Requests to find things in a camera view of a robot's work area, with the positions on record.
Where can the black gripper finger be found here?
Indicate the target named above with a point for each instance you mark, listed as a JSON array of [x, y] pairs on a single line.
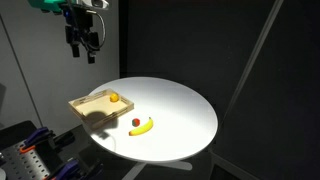
[[76, 50], [91, 57]]

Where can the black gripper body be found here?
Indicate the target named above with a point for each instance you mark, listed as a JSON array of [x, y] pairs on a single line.
[[81, 31]]

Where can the yellow toy apple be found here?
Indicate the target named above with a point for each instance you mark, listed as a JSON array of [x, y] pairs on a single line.
[[114, 97]]

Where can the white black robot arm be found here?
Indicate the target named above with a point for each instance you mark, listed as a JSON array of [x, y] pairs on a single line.
[[96, 3]]

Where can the shallow wooden box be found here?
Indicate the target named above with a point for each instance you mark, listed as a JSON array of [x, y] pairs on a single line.
[[96, 109]]

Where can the red toy strawberry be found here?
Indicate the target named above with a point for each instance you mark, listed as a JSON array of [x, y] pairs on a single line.
[[135, 122]]

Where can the yellow toy banana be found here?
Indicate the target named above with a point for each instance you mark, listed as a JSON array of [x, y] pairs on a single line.
[[143, 128]]

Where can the perforated metal board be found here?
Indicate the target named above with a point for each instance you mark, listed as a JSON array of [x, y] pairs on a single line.
[[26, 163]]

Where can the white table base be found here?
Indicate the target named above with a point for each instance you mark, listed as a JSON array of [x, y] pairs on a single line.
[[173, 165]]

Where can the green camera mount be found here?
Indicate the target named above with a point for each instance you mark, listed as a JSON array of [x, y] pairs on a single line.
[[46, 5]]

